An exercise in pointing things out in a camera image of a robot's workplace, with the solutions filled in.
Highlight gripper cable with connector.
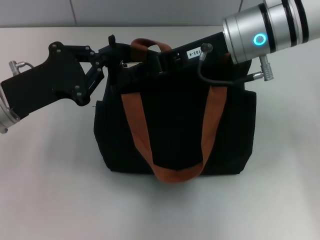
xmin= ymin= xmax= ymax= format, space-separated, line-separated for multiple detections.
xmin=8 ymin=60 xmax=35 ymax=75
xmin=198 ymin=42 xmax=276 ymax=87

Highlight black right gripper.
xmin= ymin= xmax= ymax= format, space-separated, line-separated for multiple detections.
xmin=139 ymin=31 xmax=232 ymax=76

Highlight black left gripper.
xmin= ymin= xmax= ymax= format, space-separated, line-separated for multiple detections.
xmin=0 ymin=41 xmax=117 ymax=118

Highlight left gripper cable with connector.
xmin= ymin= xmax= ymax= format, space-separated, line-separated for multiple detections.
xmin=8 ymin=60 xmax=35 ymax=75

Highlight right gripper cable with connector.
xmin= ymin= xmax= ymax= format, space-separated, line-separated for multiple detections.
xmin=198 ymin=42 xmax=276 ymax=87

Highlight black food bag brown handles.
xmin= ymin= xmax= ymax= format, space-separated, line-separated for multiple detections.
xmin=92 ymin=34 xmax=258 ymax=185

